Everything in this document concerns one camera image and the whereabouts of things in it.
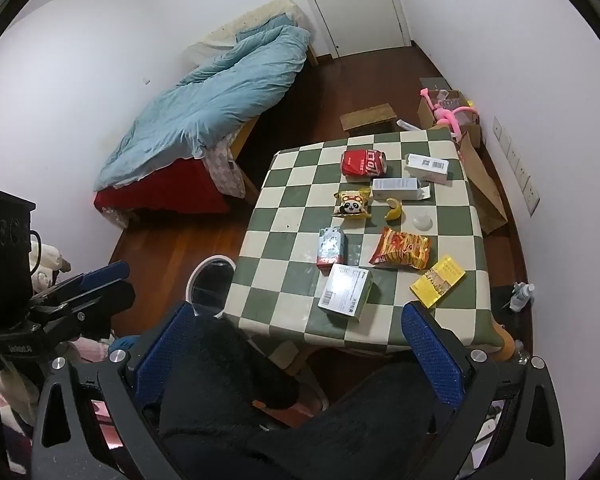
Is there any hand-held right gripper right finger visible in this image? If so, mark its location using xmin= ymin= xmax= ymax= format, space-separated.
xmin=401 ymin=301 xmax=567 ymax=480

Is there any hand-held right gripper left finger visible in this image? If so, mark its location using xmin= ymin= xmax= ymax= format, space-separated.
xmin=32 ymin=302 xmax=206 ymax=480

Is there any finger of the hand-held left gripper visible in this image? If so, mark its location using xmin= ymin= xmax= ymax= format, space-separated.
xmin=30 ymin=261 xmax=131 ymax=311
xmin=32 ymin=282 xmax=137 ymax=346

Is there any white round trash bin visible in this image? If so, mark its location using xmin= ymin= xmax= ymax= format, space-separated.
xmin=186 ymin=254 xmax=236 ymax=318

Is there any orange snack bag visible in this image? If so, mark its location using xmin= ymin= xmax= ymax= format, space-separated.
xmin=369 ymin=226 xmax=432 ymax=270

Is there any white long carton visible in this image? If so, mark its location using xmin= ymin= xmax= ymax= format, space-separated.
xmin=371 ymin=178 xmax=431 ymax=202

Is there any yellow panda snack packet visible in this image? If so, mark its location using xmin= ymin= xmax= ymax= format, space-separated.
xmin=332 ymin=187 xmax=372 ymax=219

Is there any red soda can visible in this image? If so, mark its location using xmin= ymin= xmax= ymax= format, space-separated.
xmin=341 ymin=149 xmax=387 ymax=179

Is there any pink fuzzy cloth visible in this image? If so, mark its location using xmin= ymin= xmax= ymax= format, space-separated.
xmin=67 ymin=337 xmax=113 ymax=363

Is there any yellow flat box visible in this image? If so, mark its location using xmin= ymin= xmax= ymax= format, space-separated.
xmin=410 ymin=255 xmax=467 ymax=309

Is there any person's right leg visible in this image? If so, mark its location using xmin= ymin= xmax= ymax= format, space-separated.
xmin=260 ymin=360 xmax=486 ymax=480

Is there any red bed sheet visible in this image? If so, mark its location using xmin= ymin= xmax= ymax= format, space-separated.
xmin=93 ymin=157 xmax=231 ymax=216

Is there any white spray bottle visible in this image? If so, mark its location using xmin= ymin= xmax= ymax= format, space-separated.
xmin=510 ymin=282 xmax=536 ymax=313

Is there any white flat box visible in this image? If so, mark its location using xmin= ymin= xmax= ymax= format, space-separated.
xmin=317 ymin=263 xmax=375 ymax=322

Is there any silver and red packet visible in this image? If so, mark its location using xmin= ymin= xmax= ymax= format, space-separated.
xmin=317 ymin=226 xmax=347 ymax=273

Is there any grey patterned bed sheet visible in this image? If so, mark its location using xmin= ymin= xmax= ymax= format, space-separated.
xmin=202 ymin=140 xmax=247 ymax=198

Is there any brown paper bag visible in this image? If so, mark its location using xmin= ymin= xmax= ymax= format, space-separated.
xmin=457 ymin=132 xmax=509 ymax=235

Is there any green checkered tablecloth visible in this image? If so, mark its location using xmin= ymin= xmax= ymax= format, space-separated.
xmin=223 ymin=129 xmax=501 ymax=353

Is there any white box with barcode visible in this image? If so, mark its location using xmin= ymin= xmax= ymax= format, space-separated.
xmin=404 ymin=154 xmax=452 ymax=185

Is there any light blue duvet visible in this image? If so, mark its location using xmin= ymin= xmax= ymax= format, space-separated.
xmin=96 ymin=24 xmax=312 ymax=192

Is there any pink plush toy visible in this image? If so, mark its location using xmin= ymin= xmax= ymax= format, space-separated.
xmin=420 ymin=89 xmax=481 ymax=141

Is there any cardboard box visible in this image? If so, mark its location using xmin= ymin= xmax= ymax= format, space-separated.
xmin=418 ymin=77 xmax=482 ymax=148

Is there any small wooden stool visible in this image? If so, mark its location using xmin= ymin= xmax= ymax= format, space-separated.
xmin=340 ymin=104 xmax=398 ymax=134

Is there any cream mattress cover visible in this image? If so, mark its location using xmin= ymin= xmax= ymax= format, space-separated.
xmin=187 ymin=0 xmax=301 ymax=66

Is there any white door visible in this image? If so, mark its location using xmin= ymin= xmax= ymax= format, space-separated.
xmin=295 ymin=0 xmax=412 ymax=58

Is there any wooden bed frame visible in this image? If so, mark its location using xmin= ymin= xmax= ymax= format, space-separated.
xmin=230 ymin=42 xmax=318 ymax=201

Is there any white wall socket row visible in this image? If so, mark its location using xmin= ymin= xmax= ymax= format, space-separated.
xmin=492 ymin=116 xmax=541 ymax=217

